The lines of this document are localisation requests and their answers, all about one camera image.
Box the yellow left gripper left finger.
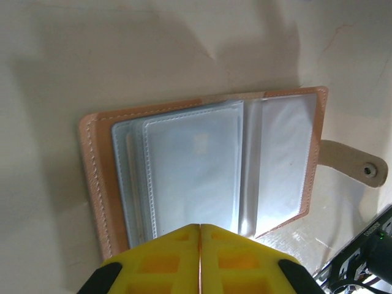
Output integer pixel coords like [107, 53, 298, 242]
[77, 223, 202, 294]

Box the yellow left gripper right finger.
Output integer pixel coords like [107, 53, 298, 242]
[200, 223, 323, 294]

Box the tan leather card holder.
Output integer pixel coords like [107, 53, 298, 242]
[78, 85, 389, 261]

